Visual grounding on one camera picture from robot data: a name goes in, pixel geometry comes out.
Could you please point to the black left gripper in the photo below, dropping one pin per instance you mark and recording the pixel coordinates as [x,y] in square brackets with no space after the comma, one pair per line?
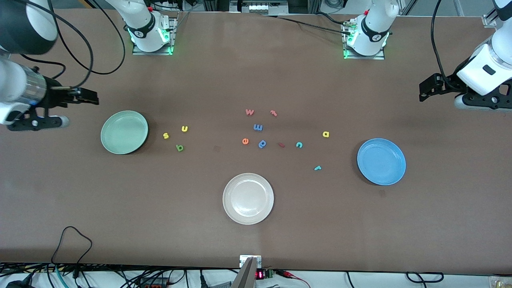
[448,84]

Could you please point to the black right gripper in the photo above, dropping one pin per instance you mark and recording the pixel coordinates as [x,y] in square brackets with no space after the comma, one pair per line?
[54,97]

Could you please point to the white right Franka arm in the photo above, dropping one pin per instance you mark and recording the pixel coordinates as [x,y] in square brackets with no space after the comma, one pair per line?
[24,24]

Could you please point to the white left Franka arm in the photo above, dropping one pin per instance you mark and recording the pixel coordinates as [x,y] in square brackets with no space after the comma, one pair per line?
[372,40]

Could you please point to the green plate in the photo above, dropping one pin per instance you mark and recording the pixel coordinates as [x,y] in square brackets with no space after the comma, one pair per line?
[124,132]

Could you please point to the blue plate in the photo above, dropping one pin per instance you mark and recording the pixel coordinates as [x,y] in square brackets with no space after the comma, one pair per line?
[381,161]

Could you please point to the blue letter m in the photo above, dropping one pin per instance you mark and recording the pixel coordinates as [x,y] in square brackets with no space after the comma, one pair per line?
[258,127]

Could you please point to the blue letter g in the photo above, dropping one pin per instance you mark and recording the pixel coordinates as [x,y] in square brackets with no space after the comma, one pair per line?
[262,143]

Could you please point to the white plate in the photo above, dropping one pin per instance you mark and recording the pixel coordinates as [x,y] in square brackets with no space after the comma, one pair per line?
[248,198]

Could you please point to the grey power strip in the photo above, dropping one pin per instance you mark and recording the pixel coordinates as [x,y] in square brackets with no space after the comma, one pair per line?
[260,7]

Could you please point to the red clip lead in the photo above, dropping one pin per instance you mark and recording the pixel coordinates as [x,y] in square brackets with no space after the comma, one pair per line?
[286,274]

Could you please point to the green terminal block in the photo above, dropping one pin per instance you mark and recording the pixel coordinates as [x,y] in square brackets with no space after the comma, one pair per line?
[270,274]

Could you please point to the aluminium corner bracket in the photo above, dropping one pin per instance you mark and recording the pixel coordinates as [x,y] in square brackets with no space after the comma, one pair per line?
[490,20]

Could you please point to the white stand bracket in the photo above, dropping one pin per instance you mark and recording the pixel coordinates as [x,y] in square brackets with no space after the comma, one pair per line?
[242,262]

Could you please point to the grey camera stand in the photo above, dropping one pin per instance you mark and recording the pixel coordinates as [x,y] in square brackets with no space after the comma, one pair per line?
[246,278]

